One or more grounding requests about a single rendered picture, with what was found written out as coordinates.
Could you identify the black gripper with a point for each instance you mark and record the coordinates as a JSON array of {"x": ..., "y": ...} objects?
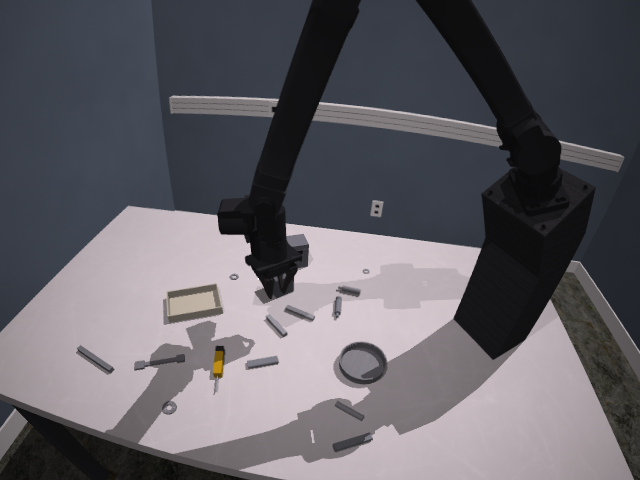
[{"x": 275, "y": 259}]

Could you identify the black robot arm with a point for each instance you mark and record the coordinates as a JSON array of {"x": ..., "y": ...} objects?
[{"x": 533, "y": 150}]

